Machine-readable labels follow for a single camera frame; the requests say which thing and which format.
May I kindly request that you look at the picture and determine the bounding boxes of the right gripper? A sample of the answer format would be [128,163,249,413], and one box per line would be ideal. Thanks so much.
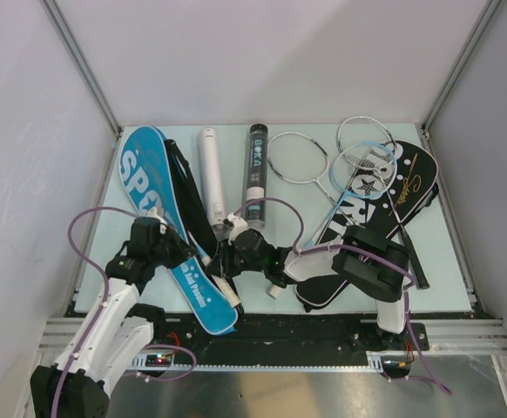
[206,236,267,277]

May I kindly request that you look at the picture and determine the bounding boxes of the blue racket cover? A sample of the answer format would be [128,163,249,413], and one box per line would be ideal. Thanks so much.
[119,126,239,335]

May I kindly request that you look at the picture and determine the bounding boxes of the black shuttlecock tube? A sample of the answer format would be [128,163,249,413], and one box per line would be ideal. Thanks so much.
[242,124,268,229]

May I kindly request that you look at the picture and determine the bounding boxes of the white shuttlecock tube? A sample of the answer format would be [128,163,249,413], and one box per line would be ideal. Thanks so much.
[199,127,227,232]

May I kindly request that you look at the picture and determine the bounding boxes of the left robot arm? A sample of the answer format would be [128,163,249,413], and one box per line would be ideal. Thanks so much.
[30,209,197,417]

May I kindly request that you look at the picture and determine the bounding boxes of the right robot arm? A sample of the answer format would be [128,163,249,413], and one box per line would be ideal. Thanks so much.
[207,226,410,349]

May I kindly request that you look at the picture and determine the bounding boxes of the white racket centre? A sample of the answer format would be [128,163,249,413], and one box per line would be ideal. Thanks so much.
[267,131,355,225]

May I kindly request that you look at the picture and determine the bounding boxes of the white racket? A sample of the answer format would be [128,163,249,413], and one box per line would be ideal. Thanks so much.
[267,131,355,225]
[335,116,429,290]

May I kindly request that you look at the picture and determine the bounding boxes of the white racket right rear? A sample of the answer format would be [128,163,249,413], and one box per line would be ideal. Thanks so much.
[335,116,429,290]

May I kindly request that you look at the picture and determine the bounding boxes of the black racket cover front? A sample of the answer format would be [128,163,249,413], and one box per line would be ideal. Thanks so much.
[294,147,401,313]

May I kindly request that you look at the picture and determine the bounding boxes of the black racket cover gold script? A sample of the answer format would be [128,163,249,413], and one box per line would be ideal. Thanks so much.
[367,139,438,238]

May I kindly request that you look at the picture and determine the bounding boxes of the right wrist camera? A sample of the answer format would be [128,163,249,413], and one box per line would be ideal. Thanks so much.
[226,212,249,244]

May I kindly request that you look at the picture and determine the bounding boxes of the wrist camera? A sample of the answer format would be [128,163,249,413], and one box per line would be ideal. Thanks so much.
[146,206,169,226]
[226,212,249,244]

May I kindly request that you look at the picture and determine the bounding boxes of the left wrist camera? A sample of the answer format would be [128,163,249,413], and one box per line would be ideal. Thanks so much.
[146,206,169,226]

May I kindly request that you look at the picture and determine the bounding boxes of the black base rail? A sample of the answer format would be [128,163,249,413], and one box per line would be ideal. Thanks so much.
[61,311,431,371]

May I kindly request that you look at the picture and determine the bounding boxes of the left aluminium frame post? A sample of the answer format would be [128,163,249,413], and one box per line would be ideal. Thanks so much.
[40,0,120,133]

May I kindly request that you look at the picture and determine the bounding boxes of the aluminium frame post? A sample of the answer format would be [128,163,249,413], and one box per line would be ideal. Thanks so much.
[421,0,505,132]
[40,0,120,133]

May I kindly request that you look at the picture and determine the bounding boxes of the right aluminium frame post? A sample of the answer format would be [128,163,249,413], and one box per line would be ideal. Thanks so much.
[421,0,505,132]

